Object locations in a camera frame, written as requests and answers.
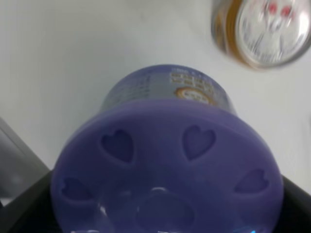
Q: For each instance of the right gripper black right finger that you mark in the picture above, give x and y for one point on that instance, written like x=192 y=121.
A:
x=289 y=209

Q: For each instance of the silver topped drink can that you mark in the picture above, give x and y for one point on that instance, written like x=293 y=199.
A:
x=262 y=34

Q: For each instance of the purple lidded container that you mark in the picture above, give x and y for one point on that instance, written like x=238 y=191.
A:
x=167 y=154

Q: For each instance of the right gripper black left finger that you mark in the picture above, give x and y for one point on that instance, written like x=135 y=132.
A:
x=31 y=212

